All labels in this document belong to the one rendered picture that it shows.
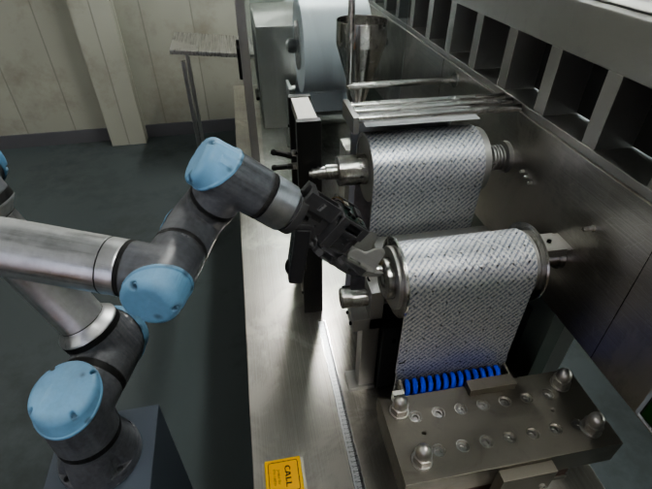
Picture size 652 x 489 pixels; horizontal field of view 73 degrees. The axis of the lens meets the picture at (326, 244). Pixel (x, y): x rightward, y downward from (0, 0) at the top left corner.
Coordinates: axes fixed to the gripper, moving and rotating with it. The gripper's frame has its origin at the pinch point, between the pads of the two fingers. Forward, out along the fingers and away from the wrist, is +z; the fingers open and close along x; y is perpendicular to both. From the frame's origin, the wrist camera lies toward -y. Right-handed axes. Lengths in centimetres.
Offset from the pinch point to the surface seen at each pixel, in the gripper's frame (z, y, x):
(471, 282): 12.0, 10.0, -6.3
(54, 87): -88, -174, 364
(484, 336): 25.6, 2.6, -6.7
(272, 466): 5.7, -40.3, -14.0
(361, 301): 5.0, -7.7, 1.6
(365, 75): 4, 19, 67
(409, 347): 14.3, -7.1, -6.6
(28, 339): -28, -189, 119
